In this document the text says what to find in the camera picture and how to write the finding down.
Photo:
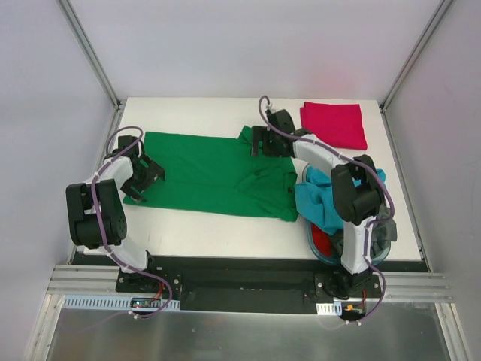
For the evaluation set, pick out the folded pink t shirt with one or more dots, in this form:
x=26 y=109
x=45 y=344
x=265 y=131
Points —
x=339 y=126

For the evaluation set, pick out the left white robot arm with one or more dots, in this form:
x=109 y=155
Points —
x=97 y=220

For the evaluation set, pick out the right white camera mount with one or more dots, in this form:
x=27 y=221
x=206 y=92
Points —
x=269 y=109

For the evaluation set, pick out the left aluminium frame post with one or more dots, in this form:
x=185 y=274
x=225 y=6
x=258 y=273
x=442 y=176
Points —
x=89 y=52

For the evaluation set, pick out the red t shirt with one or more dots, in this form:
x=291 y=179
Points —
x=321 y=241

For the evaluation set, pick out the turquoise t shirt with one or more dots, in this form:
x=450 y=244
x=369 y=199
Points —
x=314 y=201

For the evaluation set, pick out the grey t shirt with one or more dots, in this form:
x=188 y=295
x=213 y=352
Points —
x=382 y=237

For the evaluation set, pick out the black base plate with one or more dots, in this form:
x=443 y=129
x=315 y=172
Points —
x=263 y=286

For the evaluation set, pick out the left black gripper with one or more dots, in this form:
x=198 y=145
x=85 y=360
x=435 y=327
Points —
x=146 y=176

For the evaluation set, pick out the aluminium frame post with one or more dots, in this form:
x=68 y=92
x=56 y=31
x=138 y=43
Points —
x=440 y=12
x=89 y=52

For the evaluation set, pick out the right aluminium frame post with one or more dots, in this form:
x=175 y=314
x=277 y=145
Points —
x=440 y=12

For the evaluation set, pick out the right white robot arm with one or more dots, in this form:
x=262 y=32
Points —
x=360 y=197

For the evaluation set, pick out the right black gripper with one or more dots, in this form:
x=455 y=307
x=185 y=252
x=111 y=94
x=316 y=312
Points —
x=265 y=141

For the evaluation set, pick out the green t shirt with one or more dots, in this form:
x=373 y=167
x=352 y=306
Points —
x=219 y=175

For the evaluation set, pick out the right white cable duct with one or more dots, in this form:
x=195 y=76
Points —
x=329 y=309

